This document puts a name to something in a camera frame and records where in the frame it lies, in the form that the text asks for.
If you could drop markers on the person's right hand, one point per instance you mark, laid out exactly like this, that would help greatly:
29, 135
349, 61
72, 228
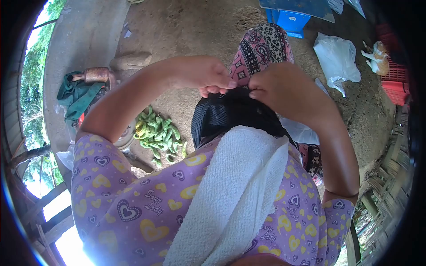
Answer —
289, 89

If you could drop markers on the person's left hand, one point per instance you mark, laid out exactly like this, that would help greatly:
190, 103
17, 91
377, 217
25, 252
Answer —
199, 71

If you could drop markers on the person's left fingers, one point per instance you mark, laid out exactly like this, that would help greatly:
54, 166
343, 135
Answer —
219, 87

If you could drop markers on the person's right fingers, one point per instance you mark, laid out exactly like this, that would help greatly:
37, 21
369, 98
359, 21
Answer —
258, 89

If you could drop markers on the person's legs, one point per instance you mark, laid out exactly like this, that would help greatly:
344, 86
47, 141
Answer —
263, 46

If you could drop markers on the blue plastic stool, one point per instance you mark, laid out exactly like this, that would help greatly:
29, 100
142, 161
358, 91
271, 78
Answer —
289, 20

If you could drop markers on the pile of green pods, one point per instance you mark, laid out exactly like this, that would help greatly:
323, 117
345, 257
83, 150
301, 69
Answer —
159, 136

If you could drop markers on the white plastic bag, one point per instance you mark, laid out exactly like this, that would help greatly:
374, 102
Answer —
336, 61

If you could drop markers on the grey stone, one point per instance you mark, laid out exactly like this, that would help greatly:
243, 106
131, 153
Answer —
131, 60

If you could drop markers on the round metal tray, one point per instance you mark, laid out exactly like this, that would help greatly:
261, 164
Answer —
125, 137

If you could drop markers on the white towel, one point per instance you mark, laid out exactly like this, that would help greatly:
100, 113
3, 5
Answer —
229, 193

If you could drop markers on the orange and white cat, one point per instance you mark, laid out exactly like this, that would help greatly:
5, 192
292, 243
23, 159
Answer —
378, 60

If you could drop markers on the rusty metal pipe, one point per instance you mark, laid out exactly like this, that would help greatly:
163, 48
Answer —
95, 75

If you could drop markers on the red plastic crate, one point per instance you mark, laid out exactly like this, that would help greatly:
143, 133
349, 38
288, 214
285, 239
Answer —
396, 79

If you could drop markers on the person's body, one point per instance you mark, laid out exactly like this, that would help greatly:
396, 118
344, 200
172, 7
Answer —
133, 199

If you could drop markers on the green cloth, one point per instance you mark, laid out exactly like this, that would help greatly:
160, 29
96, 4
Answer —
76, 96

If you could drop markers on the bamboo fence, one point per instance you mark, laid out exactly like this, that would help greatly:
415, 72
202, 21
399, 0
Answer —
389, 186

